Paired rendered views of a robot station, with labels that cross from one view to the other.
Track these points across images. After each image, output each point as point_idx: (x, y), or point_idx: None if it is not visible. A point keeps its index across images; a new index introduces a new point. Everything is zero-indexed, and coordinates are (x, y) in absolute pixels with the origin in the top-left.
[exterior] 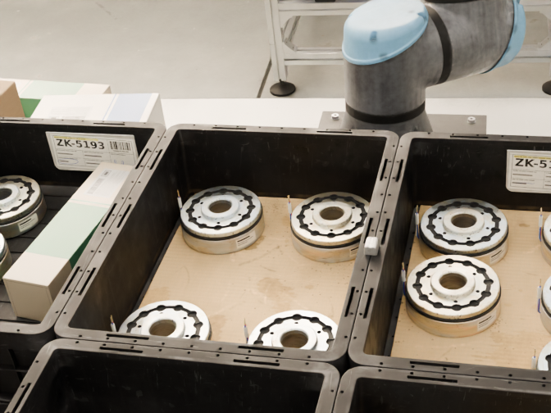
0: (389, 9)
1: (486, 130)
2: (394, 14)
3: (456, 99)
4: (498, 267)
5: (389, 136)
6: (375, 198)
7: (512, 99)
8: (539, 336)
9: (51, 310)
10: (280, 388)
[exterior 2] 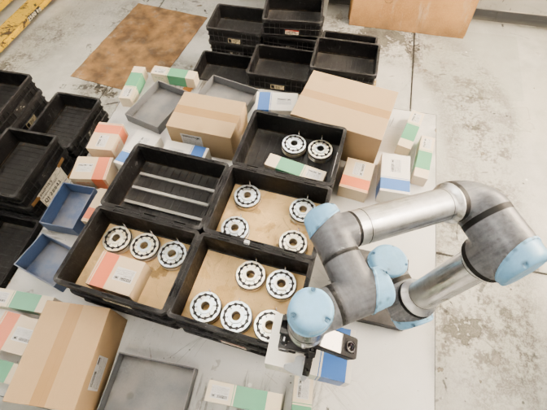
0: (393, 260)
1: (404, 332)
2: (387, 262)
3: (433, 324)
4: (266, 295)
5: (311, 255)
6: (273, 246)
7: (433, 351)
8: (231, 300)
9: (240, 163)
10: None
